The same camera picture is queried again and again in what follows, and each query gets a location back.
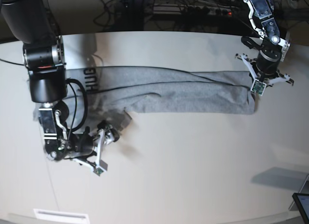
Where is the black tablet screen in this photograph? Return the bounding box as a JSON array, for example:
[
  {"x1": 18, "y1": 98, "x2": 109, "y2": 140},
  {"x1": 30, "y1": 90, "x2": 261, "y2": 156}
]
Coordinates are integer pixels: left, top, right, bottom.
[{"x1": 292, "y1": 193, "x2": 309, "y2": 224}]

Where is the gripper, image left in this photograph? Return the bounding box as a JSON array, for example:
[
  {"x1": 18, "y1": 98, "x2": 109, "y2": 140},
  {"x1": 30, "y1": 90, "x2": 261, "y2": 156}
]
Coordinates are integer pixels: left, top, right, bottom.
[{"x1": 70, "y1": 133, "x2": 120, "y2": 158}]

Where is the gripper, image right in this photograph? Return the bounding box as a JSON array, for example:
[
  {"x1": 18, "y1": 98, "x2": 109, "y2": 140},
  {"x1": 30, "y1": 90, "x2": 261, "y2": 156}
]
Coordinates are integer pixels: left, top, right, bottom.
[{"x1": 253, "y1": 49, "x2": 281, "y2": 80}]

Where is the grey T-shirt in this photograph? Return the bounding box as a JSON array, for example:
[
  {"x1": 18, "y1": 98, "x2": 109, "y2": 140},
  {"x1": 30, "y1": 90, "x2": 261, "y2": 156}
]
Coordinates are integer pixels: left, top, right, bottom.
[{"x1": 66, "y1": 66, "x2": 255, "y2": 130}]

